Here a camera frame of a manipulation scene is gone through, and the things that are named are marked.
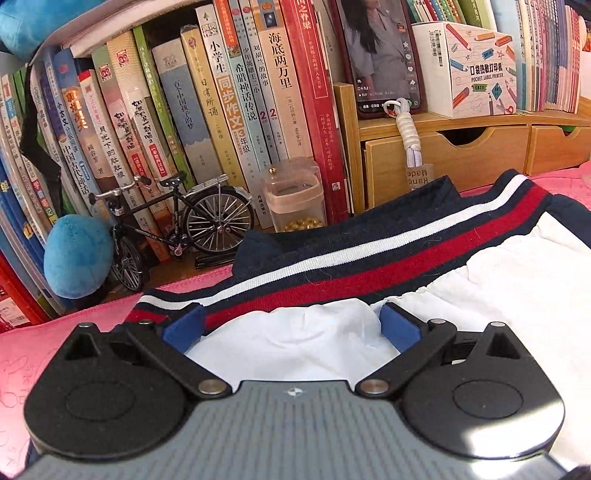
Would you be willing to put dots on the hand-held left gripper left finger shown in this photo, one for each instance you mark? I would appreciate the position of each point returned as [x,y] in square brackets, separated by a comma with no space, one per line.
[184,327]

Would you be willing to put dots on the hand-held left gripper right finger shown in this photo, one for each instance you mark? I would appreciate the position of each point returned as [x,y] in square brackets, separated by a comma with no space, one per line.
[399,330]

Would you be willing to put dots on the navy and white jacket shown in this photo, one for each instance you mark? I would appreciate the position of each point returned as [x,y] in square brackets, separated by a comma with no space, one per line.
[369,258]

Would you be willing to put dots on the black model bicycle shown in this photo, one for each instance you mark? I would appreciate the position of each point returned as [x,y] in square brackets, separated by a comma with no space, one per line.
[219,221]

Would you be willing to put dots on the blue plush ball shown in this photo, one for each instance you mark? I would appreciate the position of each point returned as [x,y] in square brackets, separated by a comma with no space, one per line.
[78,256]

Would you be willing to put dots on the navy white red jacket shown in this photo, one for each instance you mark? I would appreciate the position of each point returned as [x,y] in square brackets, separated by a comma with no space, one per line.
[37,350]

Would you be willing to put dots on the clear plastic jar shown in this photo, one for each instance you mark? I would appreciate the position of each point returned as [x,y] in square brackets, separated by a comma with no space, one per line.
[295,198]

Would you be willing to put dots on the red cardboard box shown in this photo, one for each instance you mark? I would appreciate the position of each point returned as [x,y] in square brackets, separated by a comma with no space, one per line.
[18,295]

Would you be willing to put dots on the wooden drawer organizer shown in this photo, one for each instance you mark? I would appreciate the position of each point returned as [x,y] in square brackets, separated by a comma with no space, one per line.
[475,152]

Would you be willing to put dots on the row of tall books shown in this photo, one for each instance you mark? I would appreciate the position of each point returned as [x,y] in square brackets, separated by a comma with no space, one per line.
[231,115]

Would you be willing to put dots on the white printed cardboard box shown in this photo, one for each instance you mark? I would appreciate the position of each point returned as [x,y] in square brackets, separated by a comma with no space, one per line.
[466,69]

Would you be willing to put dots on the smartphone in red case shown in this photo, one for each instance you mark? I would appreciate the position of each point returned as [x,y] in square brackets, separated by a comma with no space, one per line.
[378,55]

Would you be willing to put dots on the white shelf board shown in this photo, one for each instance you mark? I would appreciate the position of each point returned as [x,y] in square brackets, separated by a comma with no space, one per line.
[115,27]

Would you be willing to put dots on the row of thin colourful books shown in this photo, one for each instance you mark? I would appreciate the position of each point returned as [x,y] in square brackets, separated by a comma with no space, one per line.
[549,55]

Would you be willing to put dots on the large blue plush toy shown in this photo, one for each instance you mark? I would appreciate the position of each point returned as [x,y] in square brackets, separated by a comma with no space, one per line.
[37,18]

